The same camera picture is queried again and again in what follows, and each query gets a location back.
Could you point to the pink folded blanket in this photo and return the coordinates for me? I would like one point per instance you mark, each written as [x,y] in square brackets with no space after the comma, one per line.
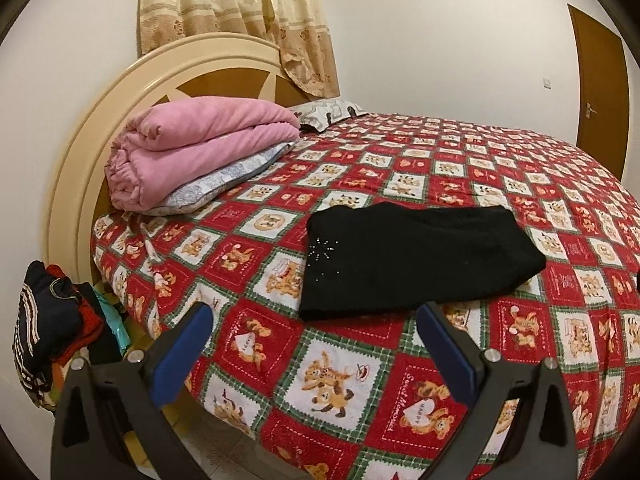
[200,145]

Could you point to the red checkered bear bedsheet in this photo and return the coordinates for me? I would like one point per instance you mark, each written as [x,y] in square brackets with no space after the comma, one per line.
[350,395]

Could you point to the black pants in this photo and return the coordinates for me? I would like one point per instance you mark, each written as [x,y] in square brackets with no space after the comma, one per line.
[425,260]

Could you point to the red garment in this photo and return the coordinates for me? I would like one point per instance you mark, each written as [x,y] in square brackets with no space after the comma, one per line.
[85,330]

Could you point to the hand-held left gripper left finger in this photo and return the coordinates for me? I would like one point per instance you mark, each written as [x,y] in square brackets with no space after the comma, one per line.
[180,355]

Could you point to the cream wooden headboard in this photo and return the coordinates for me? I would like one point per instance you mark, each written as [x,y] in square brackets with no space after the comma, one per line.
[75,160]

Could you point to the teal cloth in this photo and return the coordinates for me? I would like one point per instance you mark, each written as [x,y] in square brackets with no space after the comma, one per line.
[114,322]

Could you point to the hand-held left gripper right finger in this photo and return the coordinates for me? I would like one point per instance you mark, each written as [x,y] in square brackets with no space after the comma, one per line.
[447,355]

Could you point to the pile of clothes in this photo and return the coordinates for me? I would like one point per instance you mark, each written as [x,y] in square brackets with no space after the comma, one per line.
[40,330]

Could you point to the grey patterned pillow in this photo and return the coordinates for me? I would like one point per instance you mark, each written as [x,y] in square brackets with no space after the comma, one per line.
[325,110]
[215,183]

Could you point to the beige patterned curtain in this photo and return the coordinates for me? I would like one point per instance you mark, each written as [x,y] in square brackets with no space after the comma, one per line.
[225,0]

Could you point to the brown wooden door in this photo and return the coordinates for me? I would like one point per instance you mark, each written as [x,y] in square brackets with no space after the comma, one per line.
[600,85]

